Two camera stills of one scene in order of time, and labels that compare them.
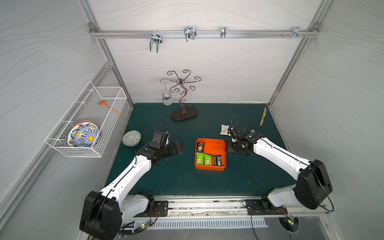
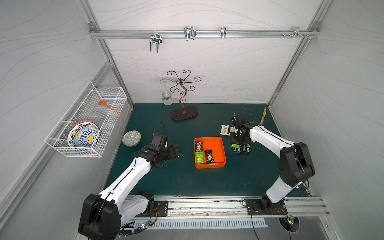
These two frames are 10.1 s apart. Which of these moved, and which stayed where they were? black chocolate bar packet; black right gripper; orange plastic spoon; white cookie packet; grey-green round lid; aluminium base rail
Moved: black chocolate bar packet; black right gripper
Stayed: grey-green round lid; orange plastic spoon; white cookie packet; aluminium base rail
